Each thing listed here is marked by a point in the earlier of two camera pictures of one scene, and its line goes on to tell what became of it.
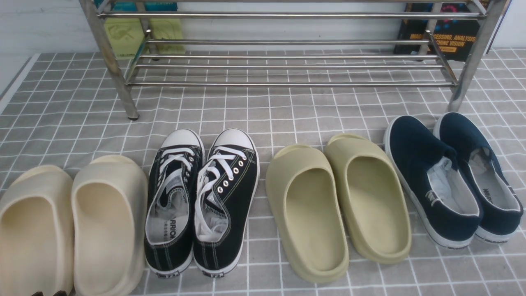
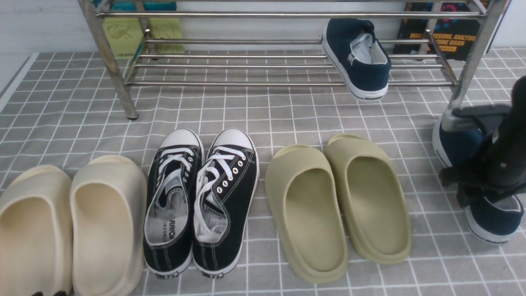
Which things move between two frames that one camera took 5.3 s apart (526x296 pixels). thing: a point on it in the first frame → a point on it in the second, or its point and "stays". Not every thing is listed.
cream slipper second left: x=109 y=227 stays
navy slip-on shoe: x=442 y=195 → x=364 y=64
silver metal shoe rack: x=297 y=42 stays
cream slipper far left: x=37 y=233 stays
